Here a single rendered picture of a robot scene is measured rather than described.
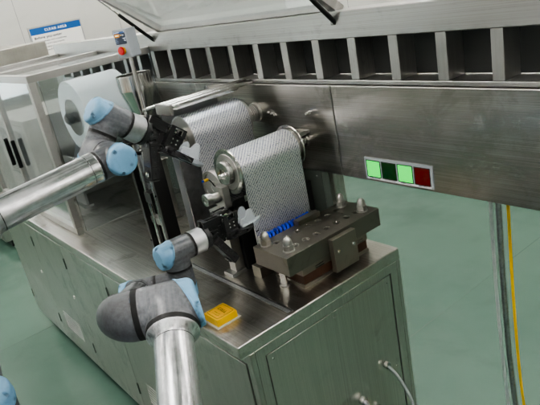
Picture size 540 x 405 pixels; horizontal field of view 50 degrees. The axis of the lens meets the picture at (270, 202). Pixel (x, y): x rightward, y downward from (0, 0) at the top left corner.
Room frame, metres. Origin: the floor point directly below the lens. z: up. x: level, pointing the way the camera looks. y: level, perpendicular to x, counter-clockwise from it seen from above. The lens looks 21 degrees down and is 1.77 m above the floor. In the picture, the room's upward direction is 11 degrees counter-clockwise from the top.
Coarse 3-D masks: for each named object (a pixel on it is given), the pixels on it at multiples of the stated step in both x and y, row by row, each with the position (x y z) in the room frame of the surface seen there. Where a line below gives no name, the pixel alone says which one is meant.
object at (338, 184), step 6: (330, 174) 2.08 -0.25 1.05; (336, 174) 2.09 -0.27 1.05; (330, 180) 2.09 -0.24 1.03; (336, 180) 2.08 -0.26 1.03; (342, 180) 2.10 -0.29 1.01; (330, 186) 2.09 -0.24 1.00; (336, 186) 2.08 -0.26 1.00; (342, 186) 2.10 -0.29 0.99; (336, 192) 2.08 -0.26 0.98; (342, 192) 2.10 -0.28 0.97
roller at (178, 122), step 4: (240, 100) 2.06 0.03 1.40; (244, 104) 2.04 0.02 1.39; (248, 108) 2.04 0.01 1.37; (248, 112) 2.03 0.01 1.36; (176, 120) 1.96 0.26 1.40; (180, 120) 1.94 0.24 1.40; (252, 120) 2.03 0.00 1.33; (176, 124) 1.96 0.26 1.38; (180, 124) 1.94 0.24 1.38; (184, 124) 1.92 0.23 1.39; (252, 124) 2.03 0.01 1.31; (176, 128) 1.97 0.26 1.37; (180, 128) 1.95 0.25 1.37; (184, 128) 1.92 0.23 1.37; (188, 128) 1.90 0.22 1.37; (252, 128) 2.04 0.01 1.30; (188, 132) 1.91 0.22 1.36; (188, 136) 1.91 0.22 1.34; (192, 136) 1.89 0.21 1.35; (188, 140) 1.92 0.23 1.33; (192, 140) 1.90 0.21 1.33; (192, 144) 1.90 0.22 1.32
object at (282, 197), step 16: (272, 176) 1.75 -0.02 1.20; (288, 176) 1.79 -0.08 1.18; (304, 176) 1.82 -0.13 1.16; (256, 192) 1.71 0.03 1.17; (272, 192) 1.74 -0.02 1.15; (288, 192) 1.78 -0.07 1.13; (304, 192) 1.82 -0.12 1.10; (256, 208) 1.70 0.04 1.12; (272, 208) 1.74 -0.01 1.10; (288, 208) 1.77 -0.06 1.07; (304, 208) 1.81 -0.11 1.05; (256, 224) 1.69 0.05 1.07; (272, 224) 1.73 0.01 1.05; (256, 240) 1.69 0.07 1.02
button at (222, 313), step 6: (216, 306) 1.50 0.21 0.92; (222, 306) 1.49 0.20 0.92; (228, 306) 1.49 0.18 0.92; (210, 312) 1.48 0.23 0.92; (216, 312) 1.47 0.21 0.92; (222, 312) 1.46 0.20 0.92; (228, 312) 1.46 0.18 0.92; (234, 312) 1.46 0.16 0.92; (210, 318) 1.45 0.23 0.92; (216, 318) 1.43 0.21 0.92; (222, 318) 1.43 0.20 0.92; (228, 318) 1.44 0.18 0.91; (216, 324) 1.43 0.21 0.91; (222, 324) 1.43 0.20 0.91
